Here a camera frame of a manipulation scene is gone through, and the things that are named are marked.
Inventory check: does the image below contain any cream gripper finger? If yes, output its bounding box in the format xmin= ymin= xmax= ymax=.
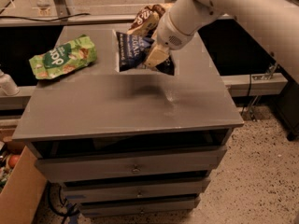
xmin=144 ymin=43 xmax=169 ymax=67

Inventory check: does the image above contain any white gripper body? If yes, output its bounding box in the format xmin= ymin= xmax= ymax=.
xmin=156 ymin=12 xmax=193 ymax=50

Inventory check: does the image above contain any blue kettle chip bag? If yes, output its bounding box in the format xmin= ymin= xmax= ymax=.
xmin=114 ymin=32 xmax=175 ymax=76

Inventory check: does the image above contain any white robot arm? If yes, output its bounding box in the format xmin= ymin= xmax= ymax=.
xmin=145 ymin=0 xmax=299 ymax=82

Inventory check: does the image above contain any brown white chip bag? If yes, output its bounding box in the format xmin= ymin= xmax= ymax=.
xmin=127 ymin=4 xmax=165 ymax=37

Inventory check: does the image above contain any green rice chip bag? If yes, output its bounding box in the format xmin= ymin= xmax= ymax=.
xmin=29 ymin=35 xmax=97 ymax=79

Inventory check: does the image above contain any grey drawer cabinet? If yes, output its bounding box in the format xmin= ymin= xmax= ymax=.
xmin=14 ymin=25 xmax=243 ymax=210

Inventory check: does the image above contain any top grey drawer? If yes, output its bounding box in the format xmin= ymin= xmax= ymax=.
xmin=36 ymin=146 xmax=226 ymax=183

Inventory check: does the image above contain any grey drawer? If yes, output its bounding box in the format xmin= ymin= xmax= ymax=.
xmin=63 ymin=177 xmax=210 ymax=203
xmin=36 ymin=146 xmax=226 ymax=183
xmin=80 ymin=195 xmax=200 ymax=217

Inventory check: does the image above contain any bottom grey drawer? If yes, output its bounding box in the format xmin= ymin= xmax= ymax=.
xmin=80 ymin=195 xmax=200 ymax=217

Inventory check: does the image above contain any middle grey drawer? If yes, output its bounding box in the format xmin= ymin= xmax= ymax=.
xmin=63 ymin=177 xmax=210 ymax=203

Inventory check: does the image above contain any red apple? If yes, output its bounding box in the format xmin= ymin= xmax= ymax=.
xmin=7 ymin=155 xmax=20 ymax=168

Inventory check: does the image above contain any cardboard box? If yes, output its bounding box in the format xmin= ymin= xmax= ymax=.
xmin=0 ymin=137 xmax=47 ymax=224

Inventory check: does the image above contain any black cable on rail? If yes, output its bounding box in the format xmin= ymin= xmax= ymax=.
xmin=0 ymin=12 xmax=92 ymax=22

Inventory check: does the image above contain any black hanging cable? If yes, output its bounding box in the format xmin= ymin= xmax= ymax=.
xmin=240 ymin=74 xmax=254 ymax=117

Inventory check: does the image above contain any white cylindrical post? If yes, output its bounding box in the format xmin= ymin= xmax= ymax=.
xmin=0 ymin=69 xmax=20 ymax=96

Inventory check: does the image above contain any black floor cable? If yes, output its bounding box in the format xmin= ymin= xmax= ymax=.
xmin=46 ymin=182 xmax=81 ymax=224

